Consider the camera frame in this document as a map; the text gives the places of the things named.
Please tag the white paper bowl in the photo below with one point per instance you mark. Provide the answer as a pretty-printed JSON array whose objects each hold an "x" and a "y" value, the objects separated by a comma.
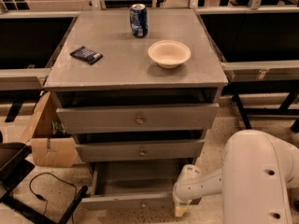
[{"x": 169, "y": 53}]

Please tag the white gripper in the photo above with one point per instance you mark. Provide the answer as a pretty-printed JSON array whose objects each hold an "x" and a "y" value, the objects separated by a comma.
[{"x": 181, "y": 191}]

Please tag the left grey desk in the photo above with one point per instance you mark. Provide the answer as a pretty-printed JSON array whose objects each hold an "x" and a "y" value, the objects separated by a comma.
[{"x": 30, "y": 43}]

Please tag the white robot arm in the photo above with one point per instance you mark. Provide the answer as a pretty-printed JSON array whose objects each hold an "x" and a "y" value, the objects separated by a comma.
[{"x": 257, "y": 171}]

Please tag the right grey desk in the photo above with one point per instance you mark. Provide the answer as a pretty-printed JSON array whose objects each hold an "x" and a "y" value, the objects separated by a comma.
[{"x": 259, "y": 54}]

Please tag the brown cardboard box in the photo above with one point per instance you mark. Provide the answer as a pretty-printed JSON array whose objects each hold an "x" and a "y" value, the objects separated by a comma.
[{"x": 48, "y": 149}]

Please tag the grey desk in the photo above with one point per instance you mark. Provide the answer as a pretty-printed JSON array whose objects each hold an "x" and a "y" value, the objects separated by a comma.
[
  {"x": 259, "y": 54},
  {"x": 30, "y": 43}
]

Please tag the dark blue snack packet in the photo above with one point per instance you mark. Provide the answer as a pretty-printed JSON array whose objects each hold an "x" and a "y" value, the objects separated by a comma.
[{"x": 86, "y": 55}]

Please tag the grey drawer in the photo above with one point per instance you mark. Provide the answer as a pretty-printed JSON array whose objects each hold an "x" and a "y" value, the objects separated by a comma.
[
  {"x": 137, "y": 118},
  {"x": 140, "y": 150},
  {"x": 133, "y": 184}
]

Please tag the grey drawer cabinet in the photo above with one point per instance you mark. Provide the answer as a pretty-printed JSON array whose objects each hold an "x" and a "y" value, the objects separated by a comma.
[{"x": 126, "y": 75}]

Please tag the grey bottom drawer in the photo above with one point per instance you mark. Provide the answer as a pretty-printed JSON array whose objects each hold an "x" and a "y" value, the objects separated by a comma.
[{"x": 133, "y": 184}]

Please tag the grey top drawer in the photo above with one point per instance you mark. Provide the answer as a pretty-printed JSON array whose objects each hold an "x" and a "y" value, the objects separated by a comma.
[{"x": 137, "y": 118}]

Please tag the grey middle drawer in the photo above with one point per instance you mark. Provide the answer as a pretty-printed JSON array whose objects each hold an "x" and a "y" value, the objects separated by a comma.
[{"x": 140, "y": 150}]

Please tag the black office chair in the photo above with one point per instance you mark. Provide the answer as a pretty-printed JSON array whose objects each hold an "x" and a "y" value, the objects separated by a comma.
[{"x": 13, "y": 169}]

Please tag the blue soda can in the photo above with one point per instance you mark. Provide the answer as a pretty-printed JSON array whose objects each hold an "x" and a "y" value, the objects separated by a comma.
[{"x": 139, "y": 20}]

